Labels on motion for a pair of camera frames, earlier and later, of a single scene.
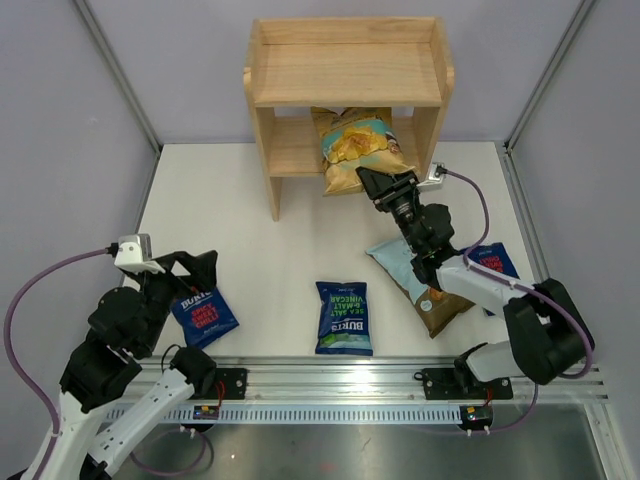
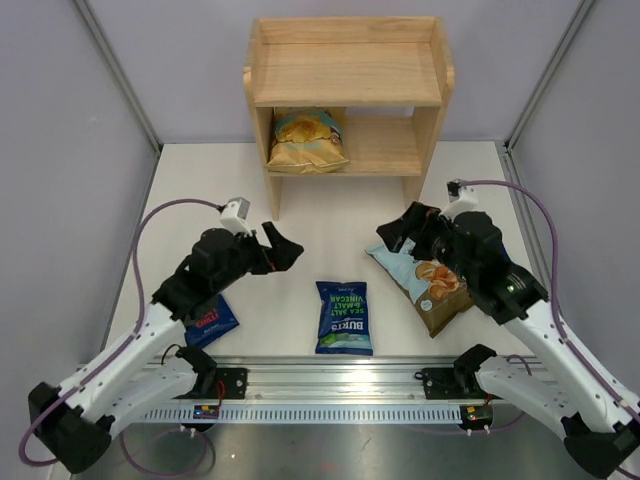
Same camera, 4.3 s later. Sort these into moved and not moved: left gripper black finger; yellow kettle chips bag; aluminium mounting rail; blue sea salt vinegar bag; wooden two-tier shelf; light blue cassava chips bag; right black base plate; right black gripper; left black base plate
Moved: yellow kettle chips bag; left gripper black finger; right black gripper
Not moved: right black base plate; light blue cassava chips bag; aluminium mounting rail; left black base plate; blue sea salt vinegar bag; wooden two-tier shelf
